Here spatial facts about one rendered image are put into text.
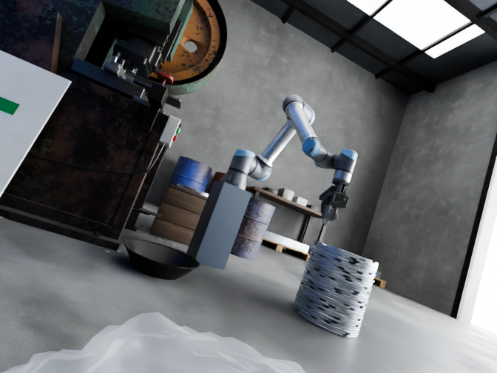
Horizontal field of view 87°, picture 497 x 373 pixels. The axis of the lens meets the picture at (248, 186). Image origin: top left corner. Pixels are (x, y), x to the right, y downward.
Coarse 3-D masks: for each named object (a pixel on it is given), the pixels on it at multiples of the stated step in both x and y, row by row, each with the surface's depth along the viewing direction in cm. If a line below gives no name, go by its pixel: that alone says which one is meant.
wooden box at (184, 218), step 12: (168, 192) 171; (180, 192) 174; (192, 192) 176; (168, 204) 171; (180, 204) 174; (192, 204) 176; (204, 204) 179; (168, 216) 171; (180, 216) 174; (192, 216) 176; (156, 228) 169; (168, 228) 171; (180, 228) 174; (192, 228) 176; (180, 240) 174
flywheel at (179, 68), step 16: (192, 16) 185; (208, 16) 185; (192, 32) 185; (208, 32) 188; (208, 48) 186; (176, 64) 182; (192, 64) 185; (208, 64) 184; (160, 80) 176; (176, 80) 178; (192, 80) 186
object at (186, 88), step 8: (208, 0) 191; (216, 0) 184; (216, 8) 190; (216, 16) 196; (224, 16) 184; (224, 24) 188; (224, 32) 192; (224, 40) 194; (224, 48) 191; (216, 56) 200; (216, 64) 200; (128, 72) 171; (208, 72) 198; (216, 72) 196; (144, 80) 170; (200, 80) 180; (208, 80) 192; (168, 88) 177; (176, 88) 179; (184, 88) 182; (192, 88) 187
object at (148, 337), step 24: (96, 336) 23; (120, 336) 24; (144, 336) 25; (168, 336) 25; (192, 336) 27; (216, 336) 32; (48, 360) 21; (72, 360) 21; (96, 360) 20; (120, 360) 20; (144, 360) 21; (168, 360) 22; (192, 360) 23; (216, 360) 23; (240, 360) 27; (264, 360) 26; (288, 360) 30
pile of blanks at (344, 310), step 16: (320, 256) 113; (336, 256) 108; (304, 272) 120; (320, 272) 110; (336, 272) 107; (352, 272) 106; (368, 272) 107; (304, 288) 115; (320, 288) 108; (336, 288) 111; (352, 288) 105; (368, 288) 115; (304, 304) 111; (320, 304) 106; (336, 304) 104; (352, 304) 105; (320, 320) 105; (336, 320) 103; (352, 320) 104; (352, 336) 105
